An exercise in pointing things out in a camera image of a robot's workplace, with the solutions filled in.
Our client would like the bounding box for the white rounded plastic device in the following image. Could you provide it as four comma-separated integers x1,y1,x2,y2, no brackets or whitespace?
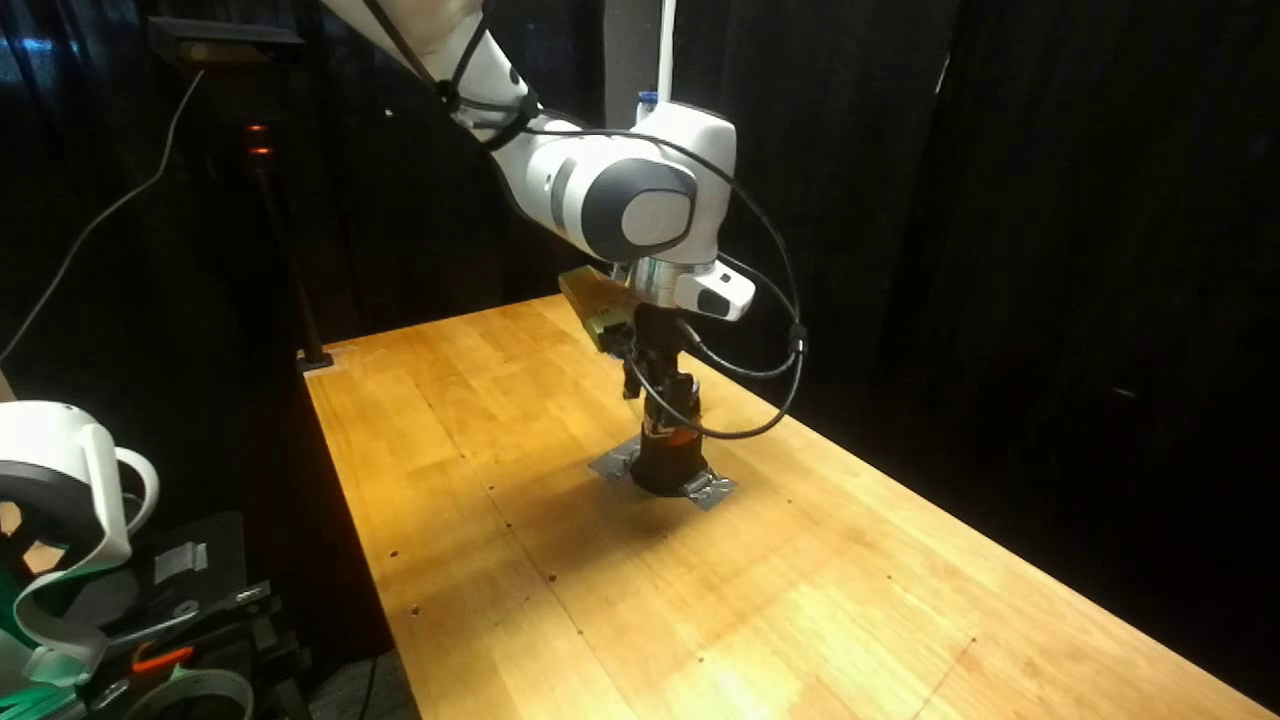
0,395,165,692

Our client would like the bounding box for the black tripod stand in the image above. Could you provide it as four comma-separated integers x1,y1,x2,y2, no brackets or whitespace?
138,11,338,377

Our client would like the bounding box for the black robot wrist cable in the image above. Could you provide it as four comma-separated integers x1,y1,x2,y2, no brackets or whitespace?
531,122,811,443

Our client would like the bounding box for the yellowish wrist camera box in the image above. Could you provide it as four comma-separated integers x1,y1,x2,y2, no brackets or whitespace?
556,263,645,339

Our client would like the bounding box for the black clamp assembly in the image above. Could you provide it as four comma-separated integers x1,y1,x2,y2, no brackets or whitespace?
71,510,315,720

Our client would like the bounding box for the orange clamp handle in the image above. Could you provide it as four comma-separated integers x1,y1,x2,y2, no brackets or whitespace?
128,639,198,682

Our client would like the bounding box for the white vertical pole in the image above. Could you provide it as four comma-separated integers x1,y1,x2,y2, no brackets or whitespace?
599,0,684,134

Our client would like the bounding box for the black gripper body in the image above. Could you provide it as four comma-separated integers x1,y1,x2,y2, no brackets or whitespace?
619,300,706,414

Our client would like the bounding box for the grey flat metal plate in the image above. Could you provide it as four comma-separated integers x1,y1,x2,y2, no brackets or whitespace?
584,441,741,518

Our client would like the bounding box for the thin grey hanging cable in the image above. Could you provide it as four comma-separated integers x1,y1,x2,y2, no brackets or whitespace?
0,63,212,370

